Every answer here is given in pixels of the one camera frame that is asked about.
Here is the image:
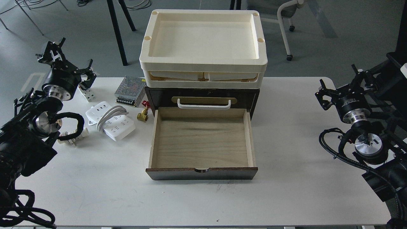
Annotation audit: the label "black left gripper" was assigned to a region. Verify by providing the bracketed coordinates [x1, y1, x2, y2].
[36, 37, 97, 101]

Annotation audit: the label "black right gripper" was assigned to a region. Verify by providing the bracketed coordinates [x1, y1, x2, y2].
[315, 64, 378, 124]

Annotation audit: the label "white power strip with cable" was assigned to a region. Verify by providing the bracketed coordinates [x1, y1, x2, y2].
[86, 101, 135, 142]

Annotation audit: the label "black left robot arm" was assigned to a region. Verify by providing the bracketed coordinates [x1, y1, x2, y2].
[0, 38, 96, 229]

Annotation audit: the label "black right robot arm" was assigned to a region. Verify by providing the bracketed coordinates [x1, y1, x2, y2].
[315, 51, 406, 229]

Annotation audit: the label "dark wooden drawer cabinet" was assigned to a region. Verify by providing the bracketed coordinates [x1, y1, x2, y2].
[145, 87, 260, 116]

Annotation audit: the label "white cube power adapter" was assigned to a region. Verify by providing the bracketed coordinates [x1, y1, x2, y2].
[78, 87, 96, 102]

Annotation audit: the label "silver metal power supply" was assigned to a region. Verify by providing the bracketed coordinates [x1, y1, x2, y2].
[115, 75, 146, 107]

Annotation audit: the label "small white connector part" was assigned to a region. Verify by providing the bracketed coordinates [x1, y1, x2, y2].
[57, 127, 89, 147]

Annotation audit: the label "black table legs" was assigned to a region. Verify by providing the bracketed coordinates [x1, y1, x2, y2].
[106, 0, 137, 66]

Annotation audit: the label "white office chair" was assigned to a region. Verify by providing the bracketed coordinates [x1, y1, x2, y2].
[248, 0, 305, 62]

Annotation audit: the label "cream plastic stacked tray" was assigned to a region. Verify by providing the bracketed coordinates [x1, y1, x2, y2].
[139, 9, 268, 89]

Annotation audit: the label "open wooden drawer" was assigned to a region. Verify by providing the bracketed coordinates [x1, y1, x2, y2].
[146, 107, 258, 181]

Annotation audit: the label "grey metal chair frame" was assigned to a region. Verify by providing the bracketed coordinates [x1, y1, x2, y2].
[0, 0, 68, 36]

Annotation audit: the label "brass valve with red handle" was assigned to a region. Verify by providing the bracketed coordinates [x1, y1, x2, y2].
[137, 100, 151, 123]

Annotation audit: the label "white drawer handle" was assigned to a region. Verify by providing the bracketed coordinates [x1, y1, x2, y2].
[177, 99, 231, 110]

